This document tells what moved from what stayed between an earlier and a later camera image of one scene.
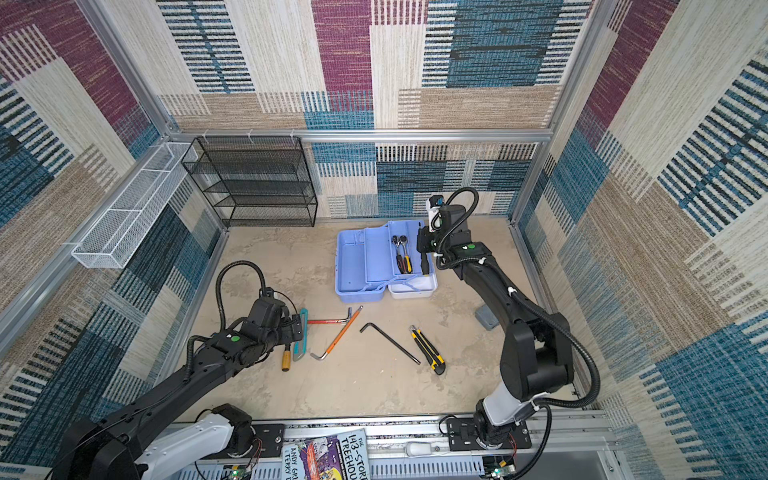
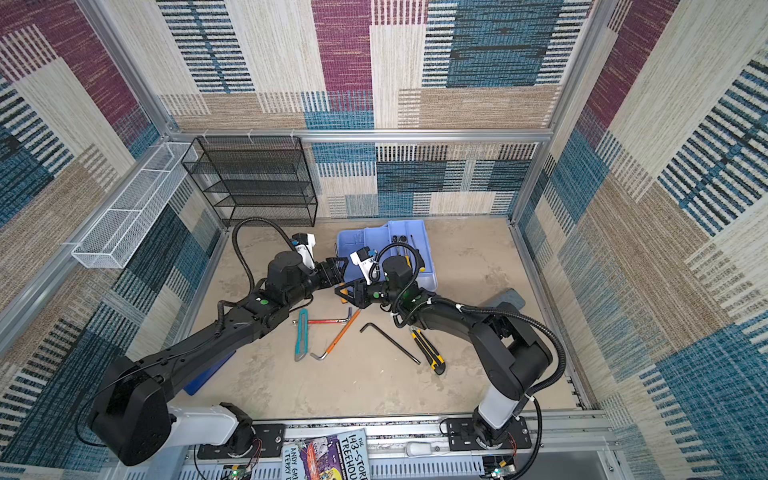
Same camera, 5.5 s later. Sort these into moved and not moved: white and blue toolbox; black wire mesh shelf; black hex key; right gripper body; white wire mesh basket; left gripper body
Moved: right gripper body; left gripper body
Not moved: white and blue toolbox; black wire mesh shelf; white wire mesh basket; black hex key
